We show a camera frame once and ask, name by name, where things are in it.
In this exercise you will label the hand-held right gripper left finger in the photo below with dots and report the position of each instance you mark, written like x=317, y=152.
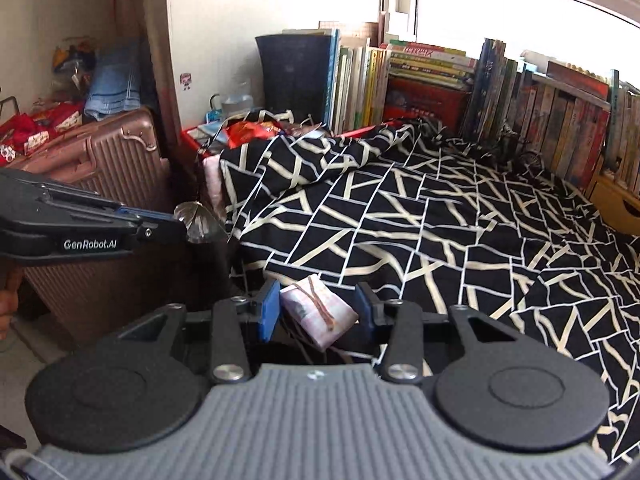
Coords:
x=270, y=310

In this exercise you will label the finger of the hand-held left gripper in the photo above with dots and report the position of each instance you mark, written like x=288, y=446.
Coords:
x=165, y=230
x=145, y=216

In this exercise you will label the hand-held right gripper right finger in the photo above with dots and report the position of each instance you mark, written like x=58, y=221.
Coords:
x=365, y=312

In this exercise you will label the white packet with red bands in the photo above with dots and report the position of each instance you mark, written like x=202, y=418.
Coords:
x=300, y=310

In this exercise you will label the clear crinkled wrapper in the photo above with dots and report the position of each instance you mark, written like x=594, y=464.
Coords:
x=200, y=220

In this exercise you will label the row of thin pale books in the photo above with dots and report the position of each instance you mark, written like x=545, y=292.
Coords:
x=357, y=85

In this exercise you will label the stack of horizontal books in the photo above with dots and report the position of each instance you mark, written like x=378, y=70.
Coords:
x=430, y=65

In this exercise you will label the row of tall paperback books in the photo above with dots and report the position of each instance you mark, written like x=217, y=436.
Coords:
x=550, y=110

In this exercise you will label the row of colourful-spined books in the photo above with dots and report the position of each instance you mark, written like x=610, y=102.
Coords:
x=625, y=130

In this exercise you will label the person's left hand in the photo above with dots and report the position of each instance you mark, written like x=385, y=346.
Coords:
x=7, y=305

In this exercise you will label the pink cloth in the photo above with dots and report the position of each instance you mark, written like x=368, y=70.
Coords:
x=212, y=185

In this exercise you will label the pink ribbed suitcase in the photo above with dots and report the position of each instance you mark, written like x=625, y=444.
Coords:
x=100, y=160

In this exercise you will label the black white patterned blanket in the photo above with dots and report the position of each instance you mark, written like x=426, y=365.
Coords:
x=425, y=220

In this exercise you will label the pile of red packets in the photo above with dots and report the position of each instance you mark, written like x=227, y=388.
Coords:
x=35, y=130

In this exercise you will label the red snack bag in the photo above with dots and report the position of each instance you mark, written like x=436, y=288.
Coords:
x=250, y=132

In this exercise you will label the folded blue towel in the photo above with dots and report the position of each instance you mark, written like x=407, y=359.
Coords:
x=112, y=82

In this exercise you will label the clear plastic container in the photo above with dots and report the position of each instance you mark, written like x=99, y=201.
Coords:
x=235, y=102

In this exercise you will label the large dark blue book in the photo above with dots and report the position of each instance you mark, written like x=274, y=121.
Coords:
x=292, y=77

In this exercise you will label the wooden drawer unit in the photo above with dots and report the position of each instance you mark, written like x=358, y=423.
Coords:
x=612, y=197

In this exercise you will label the window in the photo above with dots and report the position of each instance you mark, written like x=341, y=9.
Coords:
x=500, y=15

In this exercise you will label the small wall sticker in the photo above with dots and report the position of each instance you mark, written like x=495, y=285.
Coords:
x=186, y=80

